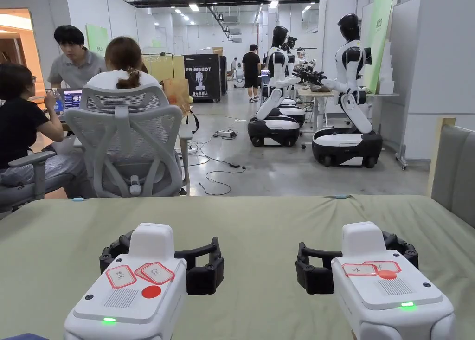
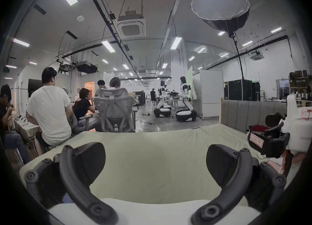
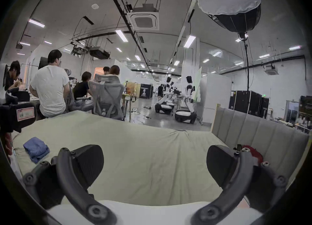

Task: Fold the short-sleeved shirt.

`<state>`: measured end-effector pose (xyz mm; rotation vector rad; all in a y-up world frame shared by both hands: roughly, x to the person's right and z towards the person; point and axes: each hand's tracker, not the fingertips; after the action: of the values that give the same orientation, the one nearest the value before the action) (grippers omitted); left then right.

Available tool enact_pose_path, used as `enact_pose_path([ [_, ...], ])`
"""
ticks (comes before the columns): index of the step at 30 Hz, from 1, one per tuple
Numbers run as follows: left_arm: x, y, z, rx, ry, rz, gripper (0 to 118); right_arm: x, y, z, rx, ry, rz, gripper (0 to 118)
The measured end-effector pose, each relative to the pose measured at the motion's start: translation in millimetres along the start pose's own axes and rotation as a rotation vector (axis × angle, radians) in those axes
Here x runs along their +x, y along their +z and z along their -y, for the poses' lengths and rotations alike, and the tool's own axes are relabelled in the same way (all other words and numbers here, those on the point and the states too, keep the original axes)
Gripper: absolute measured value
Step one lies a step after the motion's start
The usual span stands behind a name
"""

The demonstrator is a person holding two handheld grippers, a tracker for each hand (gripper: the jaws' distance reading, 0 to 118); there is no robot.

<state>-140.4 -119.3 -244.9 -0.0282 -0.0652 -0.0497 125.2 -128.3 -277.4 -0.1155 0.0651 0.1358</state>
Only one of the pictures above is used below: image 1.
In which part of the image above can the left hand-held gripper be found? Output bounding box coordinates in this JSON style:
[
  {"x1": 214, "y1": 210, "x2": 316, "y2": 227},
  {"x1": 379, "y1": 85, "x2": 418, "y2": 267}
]
[{"x1": 64, "y1": 223, "x2": 225, "y2": 340}]

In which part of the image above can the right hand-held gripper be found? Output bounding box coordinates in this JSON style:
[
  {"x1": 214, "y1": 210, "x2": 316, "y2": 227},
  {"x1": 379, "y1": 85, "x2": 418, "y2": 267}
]
[{"x1": 295, "y1": 221, "x2": 457, "y2": 340}]

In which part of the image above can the bed with pale green sheet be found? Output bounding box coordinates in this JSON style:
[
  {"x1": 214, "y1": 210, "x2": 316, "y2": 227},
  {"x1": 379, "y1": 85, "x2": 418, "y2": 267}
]
[{"x1": 0, "y1": 194, "x2": 475, "y2": 340}]

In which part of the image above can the white and black humanoid robot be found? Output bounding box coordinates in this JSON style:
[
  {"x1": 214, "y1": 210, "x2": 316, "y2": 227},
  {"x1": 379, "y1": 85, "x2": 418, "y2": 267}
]
[
  {"x1": 277, "y1": 35, "x2": 308, "y2": 128},
  {"x1": 247, "y1": 25, "x2": 301, "y2": 148},
  {"x1": 311, "y1": 13, "x2": 384, "y2": 169}
]

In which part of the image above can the white mesh office chair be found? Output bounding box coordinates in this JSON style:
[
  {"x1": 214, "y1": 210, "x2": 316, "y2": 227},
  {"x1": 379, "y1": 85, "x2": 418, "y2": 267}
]
[{"x1": 64, "y1": 83, "x2": 191, "y2": 199}]

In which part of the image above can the grey padded headboard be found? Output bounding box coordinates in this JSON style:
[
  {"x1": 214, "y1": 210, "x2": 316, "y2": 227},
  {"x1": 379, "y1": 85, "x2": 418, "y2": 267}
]
[{"x1": 426, "y1": 117, "x2": 475, "y2": 224}]

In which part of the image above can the grey office chair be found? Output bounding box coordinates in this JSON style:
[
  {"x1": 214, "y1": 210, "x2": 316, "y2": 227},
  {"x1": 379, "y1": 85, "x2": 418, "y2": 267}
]
[{"x1": 0, "y1": 150, "x2": 91, "y2": 214}]

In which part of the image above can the white work table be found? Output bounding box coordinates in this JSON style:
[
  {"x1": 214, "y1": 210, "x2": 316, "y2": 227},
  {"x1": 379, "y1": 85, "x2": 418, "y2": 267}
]
[{"x1": 295, "y1": 83, "x2": 373, "y2": 134}]

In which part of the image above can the black display crate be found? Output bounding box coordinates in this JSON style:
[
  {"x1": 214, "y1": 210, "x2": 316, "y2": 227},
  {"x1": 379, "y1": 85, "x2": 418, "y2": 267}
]
[{"x1": 182, "y1": 54, "x2": 221, "y2": 104}]

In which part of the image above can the black floor cable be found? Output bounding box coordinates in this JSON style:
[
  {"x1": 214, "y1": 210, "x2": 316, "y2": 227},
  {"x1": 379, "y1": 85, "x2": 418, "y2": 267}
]
[{"x1": 198, "y1": 161, "x2": 248, "y2": 197}]

